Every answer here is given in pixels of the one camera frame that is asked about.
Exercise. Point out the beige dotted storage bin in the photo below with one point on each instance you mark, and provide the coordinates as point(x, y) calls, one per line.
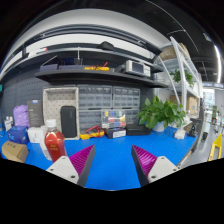
point(53, 106)

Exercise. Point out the green potted plant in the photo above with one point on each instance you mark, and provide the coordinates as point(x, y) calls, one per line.
point(160, 113)

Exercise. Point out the brown cardboard box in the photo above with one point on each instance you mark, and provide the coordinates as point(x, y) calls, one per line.
point(14, 151)

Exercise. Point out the white product box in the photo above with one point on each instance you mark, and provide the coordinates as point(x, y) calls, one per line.
point(36, 135)

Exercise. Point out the yellow multimeter red leads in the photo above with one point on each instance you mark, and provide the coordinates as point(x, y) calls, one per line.
point(90, 132)

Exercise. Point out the red drink bottle white cap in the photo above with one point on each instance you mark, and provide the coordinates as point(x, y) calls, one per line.
point(55, 143)

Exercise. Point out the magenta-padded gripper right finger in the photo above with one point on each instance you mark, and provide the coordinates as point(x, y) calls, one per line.
point(160, 167)

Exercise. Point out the white power adapter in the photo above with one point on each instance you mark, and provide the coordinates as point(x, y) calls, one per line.
point(180, 134)

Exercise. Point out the black overhead desk shelf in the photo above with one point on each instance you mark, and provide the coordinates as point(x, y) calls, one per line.
point(100, 78)

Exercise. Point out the blue product box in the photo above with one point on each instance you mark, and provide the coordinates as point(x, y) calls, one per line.
point(17, 134)

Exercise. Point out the white shelf unit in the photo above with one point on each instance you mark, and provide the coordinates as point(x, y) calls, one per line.
point(181, 66)

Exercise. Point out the grey bench instrument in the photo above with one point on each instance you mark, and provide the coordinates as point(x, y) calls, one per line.
point(137, 68)

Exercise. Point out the clear organizer box coloured parts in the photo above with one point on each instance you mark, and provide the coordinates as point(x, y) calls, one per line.
point(113, 119)

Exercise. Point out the grey small-parts drawer cabinet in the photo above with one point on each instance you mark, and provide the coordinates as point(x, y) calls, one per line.
point(94, 97)
point(126, 97)

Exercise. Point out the purple plastic bag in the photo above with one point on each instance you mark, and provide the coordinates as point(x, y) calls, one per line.
point(21, 115)

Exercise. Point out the yellow metal stand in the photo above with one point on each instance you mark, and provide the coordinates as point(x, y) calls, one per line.
point(216, 145)

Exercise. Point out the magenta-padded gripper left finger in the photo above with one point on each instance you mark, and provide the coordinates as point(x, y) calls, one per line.
point(63, 166)

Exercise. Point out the dark grey upright box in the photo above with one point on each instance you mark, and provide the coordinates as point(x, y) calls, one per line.
point(35, 113)

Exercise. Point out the yellow hand tool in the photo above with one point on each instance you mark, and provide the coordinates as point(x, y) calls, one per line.
point(96, 68)

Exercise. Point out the black flat case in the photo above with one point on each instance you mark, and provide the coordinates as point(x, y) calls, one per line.
point(138, 129)

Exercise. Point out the black rectangular pouch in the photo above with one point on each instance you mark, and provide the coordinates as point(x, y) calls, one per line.
point(68, 121)

